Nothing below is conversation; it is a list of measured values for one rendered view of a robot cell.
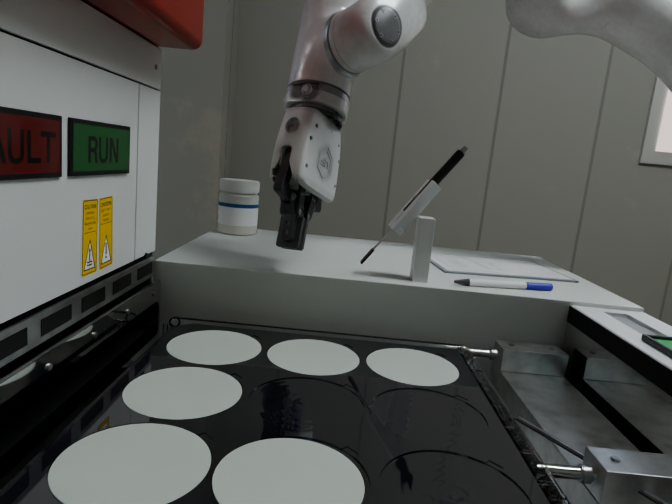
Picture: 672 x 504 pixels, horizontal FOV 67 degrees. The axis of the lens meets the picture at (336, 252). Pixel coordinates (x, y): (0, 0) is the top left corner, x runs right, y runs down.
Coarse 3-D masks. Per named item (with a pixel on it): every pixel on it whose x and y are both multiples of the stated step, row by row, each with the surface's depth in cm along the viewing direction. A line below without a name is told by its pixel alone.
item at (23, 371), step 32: (160, 288) 64; (96, 320) 47; (128, 320) 55; (32, 352) 39; (64, 352) 42; (128, 352) 58; (0, 384) 34; (32, 384) 38; (96, 384) 50; (0, 416) 34; (64, 416) 44; (32, 448) 39; (0, 480) 35
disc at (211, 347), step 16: (192, 336) 57; (208, 336) 58; (224, 336) 58; (240, 336) 59; (176, 352) 52; (192, 352) 53; (208, 352) 53; (224, 352) 54; (240, 352) 54; (256, 352) 55
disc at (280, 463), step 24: (240, 456) 36; (264, 456) 36; (288, 456) 36; (312, 456) 36; (336, 456) 37; (216, 480) 33; (240, 480) 33; (264, 480) 33; (288, 480) 33; (312, 480) 34; (336, 480) 34; (360, 480) 34
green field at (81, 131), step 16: (80, 128) 43; (96, 128) 46; (112, 128) 49; (80, 144) 43; (96, 144) 46; (112, 144) 49; (128, 144) 53; (80, 160) 43; (96, 160) 46; (112, 160) 49; (128, 160) 53
